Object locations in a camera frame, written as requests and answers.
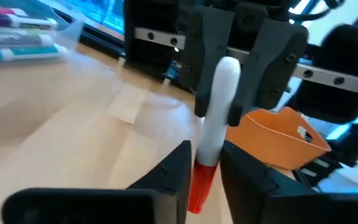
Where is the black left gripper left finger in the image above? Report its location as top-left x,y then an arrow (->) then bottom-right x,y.
1,139 -> 193,224

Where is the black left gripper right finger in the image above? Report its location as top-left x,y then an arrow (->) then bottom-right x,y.
219,139 -> 358,224

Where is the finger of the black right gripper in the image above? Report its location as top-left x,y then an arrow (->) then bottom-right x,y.
227,18 -> 310,128
178,5 -> 236,118

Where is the small marker red cap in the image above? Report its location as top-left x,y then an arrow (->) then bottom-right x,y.
186,55 -> 242,215

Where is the purple Expo dry-erase marker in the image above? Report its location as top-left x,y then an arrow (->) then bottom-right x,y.
0,8 -> 59,30

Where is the teal Expo dry-erase marker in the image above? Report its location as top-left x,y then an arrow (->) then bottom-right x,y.
0,45 -> 69,62

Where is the black Expo dry-erase marker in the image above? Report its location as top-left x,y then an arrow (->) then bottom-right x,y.
0,32 -> 55,48

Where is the orange plastic bin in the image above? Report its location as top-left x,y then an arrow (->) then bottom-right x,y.
224,106 -> 333,171

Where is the clear plastic bin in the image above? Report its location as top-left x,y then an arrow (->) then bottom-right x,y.
0,0 -> 86,68

